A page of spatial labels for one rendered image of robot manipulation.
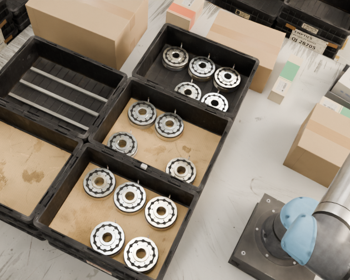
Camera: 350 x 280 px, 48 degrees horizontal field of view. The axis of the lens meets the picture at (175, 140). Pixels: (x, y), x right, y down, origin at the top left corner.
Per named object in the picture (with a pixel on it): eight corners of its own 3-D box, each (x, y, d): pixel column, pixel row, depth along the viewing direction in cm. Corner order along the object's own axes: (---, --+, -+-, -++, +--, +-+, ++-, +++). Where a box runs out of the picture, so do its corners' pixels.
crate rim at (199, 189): (232, 123, 135) (234, 119, 133) (199, 195, 121) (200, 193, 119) (129, 79, 141) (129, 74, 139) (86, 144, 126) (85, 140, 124)
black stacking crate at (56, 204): (194, 206, 129) (199, 194, 119) (155, 293, 115) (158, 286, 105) (89, 158, 135) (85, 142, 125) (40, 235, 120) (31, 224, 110)
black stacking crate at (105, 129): (226, 136, 144) (233, 120, 134) (195, 205, 130) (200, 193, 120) (130, 95, 149) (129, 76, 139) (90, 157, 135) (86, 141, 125)
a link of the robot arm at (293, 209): (285, 201, 123) (299, 184, 112) (323, 227, 120) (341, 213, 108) (265, 230, 118) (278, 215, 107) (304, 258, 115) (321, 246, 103)
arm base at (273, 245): (314, 234, 129) (326, 225, 120) (290, 270, 123) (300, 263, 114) (276, 205, 133) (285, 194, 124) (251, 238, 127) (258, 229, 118)
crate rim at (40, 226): (199, 196, 121) (200, 193, 119) (158, 289, 107) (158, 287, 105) (86, 144, 126) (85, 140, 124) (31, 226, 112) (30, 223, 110)
